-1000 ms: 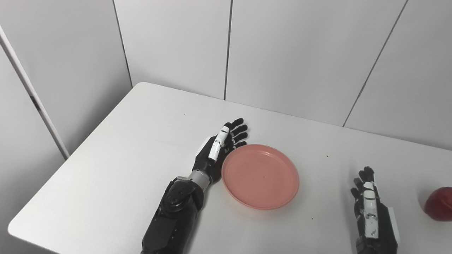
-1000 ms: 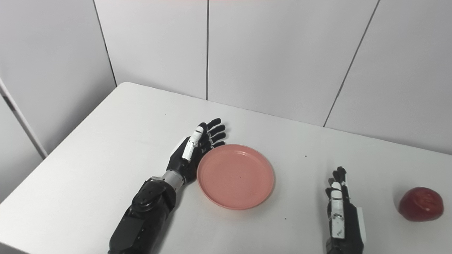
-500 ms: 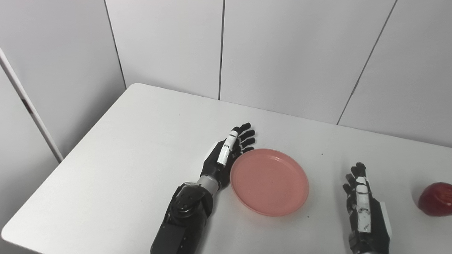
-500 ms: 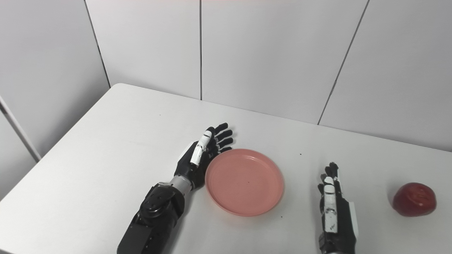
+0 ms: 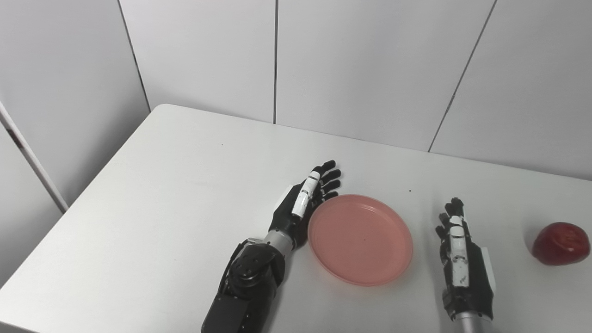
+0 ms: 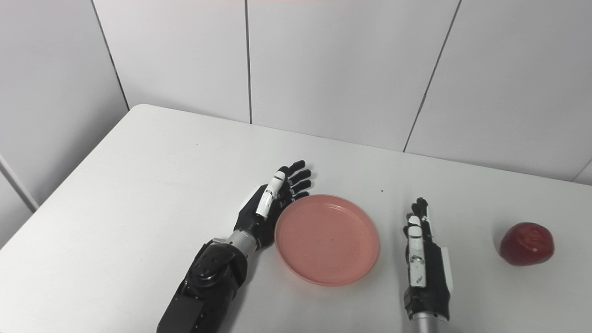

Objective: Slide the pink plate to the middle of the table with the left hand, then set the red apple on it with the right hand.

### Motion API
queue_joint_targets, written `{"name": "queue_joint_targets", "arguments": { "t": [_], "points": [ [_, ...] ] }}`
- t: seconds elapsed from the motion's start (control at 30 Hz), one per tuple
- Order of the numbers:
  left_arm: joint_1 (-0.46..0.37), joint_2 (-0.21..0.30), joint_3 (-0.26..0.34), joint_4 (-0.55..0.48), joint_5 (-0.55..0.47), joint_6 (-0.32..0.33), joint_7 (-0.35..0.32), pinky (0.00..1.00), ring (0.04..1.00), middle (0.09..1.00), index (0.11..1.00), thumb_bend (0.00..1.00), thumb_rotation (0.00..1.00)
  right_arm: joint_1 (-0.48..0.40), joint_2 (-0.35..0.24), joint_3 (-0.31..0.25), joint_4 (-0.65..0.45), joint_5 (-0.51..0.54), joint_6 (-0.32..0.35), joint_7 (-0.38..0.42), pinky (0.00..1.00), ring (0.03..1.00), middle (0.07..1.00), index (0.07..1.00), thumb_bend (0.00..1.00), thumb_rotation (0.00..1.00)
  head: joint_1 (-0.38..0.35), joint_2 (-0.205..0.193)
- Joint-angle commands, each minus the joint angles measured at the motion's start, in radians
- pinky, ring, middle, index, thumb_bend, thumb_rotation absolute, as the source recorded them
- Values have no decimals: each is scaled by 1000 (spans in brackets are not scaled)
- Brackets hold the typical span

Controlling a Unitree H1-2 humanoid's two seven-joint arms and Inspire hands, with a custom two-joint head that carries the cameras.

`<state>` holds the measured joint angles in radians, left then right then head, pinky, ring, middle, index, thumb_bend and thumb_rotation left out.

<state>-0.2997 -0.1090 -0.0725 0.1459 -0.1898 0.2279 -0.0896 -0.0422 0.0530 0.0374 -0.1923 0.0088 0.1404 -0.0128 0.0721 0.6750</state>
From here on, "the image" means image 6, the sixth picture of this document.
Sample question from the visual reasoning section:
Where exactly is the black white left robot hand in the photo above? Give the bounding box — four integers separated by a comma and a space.
234, 160, 313, 251

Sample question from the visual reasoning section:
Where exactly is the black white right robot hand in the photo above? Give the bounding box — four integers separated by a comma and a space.
402, 197, 454, 322

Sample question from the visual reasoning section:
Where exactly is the pink round plate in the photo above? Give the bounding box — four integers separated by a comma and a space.
274, 194, 381, 287

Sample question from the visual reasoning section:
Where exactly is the red apple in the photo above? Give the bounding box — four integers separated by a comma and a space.
499, 222, 555, 266

